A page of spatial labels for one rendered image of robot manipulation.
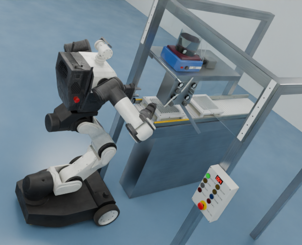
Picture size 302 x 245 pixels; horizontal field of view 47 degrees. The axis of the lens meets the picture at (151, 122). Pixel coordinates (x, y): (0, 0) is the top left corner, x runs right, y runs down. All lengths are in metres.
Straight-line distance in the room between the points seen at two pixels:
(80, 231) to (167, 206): 0.82
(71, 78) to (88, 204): 1.08
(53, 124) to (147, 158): 0.88
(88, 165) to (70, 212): 0.34
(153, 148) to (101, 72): 0.92
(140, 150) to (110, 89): 1.03
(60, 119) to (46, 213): 0.72
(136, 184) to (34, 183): 0.86
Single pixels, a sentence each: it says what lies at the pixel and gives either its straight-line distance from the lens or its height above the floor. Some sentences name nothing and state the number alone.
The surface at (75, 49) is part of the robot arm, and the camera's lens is 2.17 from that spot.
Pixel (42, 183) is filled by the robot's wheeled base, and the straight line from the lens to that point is 2.47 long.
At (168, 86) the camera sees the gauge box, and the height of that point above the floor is 1.17.
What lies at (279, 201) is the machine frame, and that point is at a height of 0.47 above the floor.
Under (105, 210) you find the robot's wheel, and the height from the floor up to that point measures 0.19.
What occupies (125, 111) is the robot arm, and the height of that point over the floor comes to 1.18.
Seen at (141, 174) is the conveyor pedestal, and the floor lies 0.30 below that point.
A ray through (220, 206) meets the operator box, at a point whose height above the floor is 0.98.
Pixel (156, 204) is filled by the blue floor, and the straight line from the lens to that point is 3.07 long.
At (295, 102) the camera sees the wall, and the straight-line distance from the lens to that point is 5.59.
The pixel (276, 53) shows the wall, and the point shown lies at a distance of 5.67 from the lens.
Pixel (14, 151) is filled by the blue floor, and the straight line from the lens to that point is 3.16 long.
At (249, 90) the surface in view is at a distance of 1.70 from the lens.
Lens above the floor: 2.14
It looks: 32 degrees down
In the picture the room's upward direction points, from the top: 23 degrees clockwise
